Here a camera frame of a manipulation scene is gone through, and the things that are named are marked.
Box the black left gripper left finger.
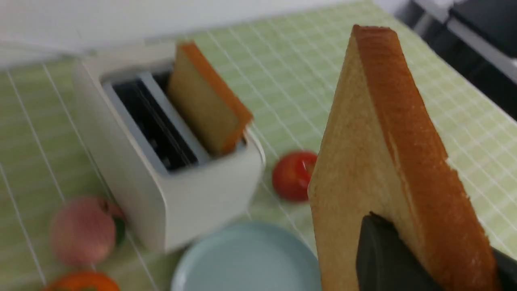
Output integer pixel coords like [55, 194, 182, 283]
[355, 213, 442, 291]

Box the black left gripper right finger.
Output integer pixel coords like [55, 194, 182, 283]
[492, 247, 517, 291]

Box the toast slice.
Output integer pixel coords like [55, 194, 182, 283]
[167, 42, 253, 156]
[309, 25, 502, 291]

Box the red apple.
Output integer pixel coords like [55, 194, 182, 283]
[272, 150, 318, 202]

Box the light blue round plate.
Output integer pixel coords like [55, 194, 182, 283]
[170, 221, 322, 291]

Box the green checkered tablecloth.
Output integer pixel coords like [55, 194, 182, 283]
[0, 0, 517, 291]

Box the white two-slot toaster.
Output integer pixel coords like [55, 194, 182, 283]
[73, 41, 266, 253]

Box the dark furniture beside table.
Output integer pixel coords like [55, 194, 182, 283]
[388, 0, 516, 118]

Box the pink peach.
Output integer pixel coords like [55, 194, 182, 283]
[50, 196, 126, 266]

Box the orange persimmon with green leaf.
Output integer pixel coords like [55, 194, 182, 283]
[44, 271, 120, 291]

